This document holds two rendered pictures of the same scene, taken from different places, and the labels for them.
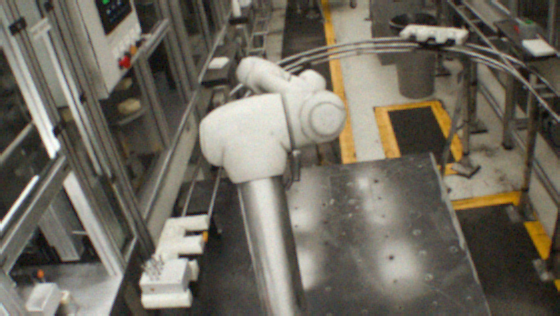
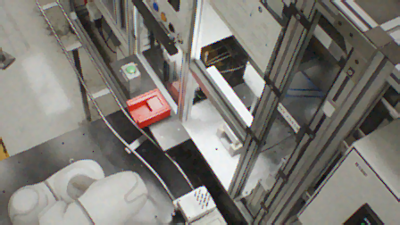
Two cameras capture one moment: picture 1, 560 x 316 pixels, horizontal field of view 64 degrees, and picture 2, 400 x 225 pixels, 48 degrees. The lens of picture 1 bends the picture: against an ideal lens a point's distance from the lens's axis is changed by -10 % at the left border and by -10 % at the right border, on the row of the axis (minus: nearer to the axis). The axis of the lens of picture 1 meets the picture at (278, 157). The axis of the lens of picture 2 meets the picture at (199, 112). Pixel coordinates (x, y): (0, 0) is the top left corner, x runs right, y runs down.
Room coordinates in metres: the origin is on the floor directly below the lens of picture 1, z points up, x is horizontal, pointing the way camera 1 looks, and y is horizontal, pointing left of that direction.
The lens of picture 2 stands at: (1.45, -0.17, 2.64)
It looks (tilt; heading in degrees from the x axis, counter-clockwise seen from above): 57 degrees down; 132
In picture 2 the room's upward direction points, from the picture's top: 10 degrees clockwise
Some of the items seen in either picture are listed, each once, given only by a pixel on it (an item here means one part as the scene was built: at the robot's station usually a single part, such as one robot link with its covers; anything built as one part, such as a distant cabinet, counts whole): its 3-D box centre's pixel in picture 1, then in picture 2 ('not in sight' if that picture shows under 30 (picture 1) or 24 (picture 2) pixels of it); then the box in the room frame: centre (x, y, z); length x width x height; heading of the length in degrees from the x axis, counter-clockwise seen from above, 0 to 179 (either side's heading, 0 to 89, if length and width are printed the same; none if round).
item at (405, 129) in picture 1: (418, 135); not in sight; (2.87, -1.00, 0.01); 1.00 x 0.55 x 0.01; 171
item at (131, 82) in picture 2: not in sight; (133, 77); (0.39, 0.52, 0.97); 0.08 x 0.08 x 0.12; 81
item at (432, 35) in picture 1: (434, 38); not in sight; (2.54, -1.00, 0.84); 0.37 x 0.14 x 0.10; 49
